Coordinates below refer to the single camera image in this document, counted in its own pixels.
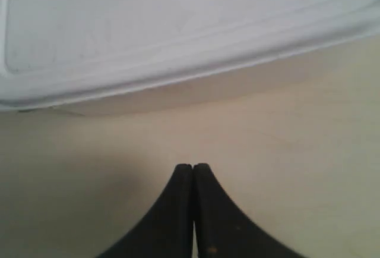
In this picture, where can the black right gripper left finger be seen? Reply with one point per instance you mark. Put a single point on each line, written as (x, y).
(166, 230)

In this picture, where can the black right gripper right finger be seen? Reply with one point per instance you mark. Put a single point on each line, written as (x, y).
(222, 229)

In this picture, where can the white lidded plastic container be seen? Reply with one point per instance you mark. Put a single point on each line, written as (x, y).
(58, 52)

